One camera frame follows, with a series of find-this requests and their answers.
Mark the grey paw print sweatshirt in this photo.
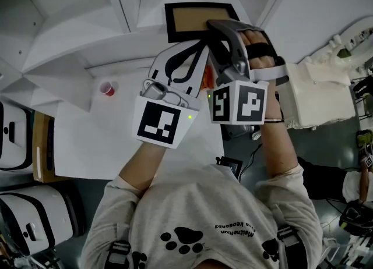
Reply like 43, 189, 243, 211
80, 162, 324, 269

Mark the black picture frame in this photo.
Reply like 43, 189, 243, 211
164, 2, 240, 44

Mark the orange bag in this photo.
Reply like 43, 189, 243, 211
203, 65, 217, 90

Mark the black floor cable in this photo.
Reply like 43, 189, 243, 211
240, 142, 263, 176

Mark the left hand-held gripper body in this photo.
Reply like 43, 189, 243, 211
131, 79, 202, 150

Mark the brown cardboard box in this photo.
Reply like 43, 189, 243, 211
31, 110, 64, 183

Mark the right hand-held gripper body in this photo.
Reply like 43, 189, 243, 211
206, 59, 290, 126

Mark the person's right forearm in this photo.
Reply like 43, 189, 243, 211
259, 80, 305, 180

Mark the grey harness strap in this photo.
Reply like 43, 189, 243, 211
104, 240, 132, 269
275, 225, 307, 269

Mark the black rectangular device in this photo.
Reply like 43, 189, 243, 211
215, 155, 244, 182

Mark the red plastic cup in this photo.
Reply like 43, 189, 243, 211
98, 80, 119, 97

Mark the black bag with green trim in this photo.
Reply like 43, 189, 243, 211
339, 199, 373, 236

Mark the person's right hand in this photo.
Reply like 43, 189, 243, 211
240, 30, 286, 72

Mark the person's left forearm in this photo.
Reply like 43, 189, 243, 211
118, 139, 167, 192

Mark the white oval vanity mirror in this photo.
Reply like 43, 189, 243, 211
328, 14, 373, 71

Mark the white ornate vanity table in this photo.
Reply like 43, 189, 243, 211
284, 49, 358, 130

